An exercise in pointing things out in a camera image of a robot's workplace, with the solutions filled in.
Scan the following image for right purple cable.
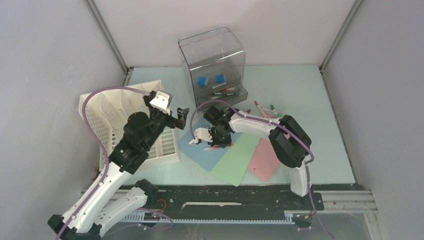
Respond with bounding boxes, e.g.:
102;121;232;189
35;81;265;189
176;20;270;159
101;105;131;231
190;99;335;239

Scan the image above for white plastic file rack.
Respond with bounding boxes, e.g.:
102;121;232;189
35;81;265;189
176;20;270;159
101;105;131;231
78;89;180;170

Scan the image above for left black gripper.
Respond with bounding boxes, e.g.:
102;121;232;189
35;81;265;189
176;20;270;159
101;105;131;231
142;98;189;150

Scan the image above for blue clipboard sheet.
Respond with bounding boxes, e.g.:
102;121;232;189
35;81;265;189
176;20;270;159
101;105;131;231
178;119;242;172

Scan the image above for green clipboard sheet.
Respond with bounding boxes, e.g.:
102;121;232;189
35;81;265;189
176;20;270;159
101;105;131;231
207;133;260;187

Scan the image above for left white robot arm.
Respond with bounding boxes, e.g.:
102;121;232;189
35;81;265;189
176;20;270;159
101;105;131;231
47;107;189;240

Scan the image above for clear plastic drawer box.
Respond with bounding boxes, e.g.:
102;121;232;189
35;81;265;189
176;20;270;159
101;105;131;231
177;25;248;112

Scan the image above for blue eraser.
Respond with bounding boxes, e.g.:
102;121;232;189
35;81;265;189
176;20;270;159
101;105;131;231
215;74;226;84
197;76;209;88

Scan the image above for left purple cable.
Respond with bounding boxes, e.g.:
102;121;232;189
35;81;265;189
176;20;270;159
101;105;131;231
54;86;174;240

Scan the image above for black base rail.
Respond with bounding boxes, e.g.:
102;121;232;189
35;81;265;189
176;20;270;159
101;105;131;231
145;184;324;222

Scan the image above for pink clipboard sheet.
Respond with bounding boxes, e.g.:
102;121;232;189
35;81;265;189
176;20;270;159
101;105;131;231
247;110;282;183

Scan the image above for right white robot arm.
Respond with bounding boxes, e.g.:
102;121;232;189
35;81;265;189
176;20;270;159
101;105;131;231
191;107;314;209

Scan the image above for purple cable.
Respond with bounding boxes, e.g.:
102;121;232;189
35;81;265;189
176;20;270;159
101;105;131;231
190;99;335;239
54;86;174;240

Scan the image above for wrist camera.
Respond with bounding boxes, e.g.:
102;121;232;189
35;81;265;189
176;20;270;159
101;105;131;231
189;127;213;145
149;90;173;115

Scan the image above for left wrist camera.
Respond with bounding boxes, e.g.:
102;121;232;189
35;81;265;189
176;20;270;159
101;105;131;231
149;90;173;115

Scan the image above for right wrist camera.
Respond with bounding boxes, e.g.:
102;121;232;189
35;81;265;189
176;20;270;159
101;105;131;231
189;127;213;145

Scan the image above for orange red pen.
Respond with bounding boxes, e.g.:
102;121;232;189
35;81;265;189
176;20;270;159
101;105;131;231
204;143;234;151

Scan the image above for light green cap marker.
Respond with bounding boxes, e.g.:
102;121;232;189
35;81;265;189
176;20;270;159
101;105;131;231
262;107;284;119

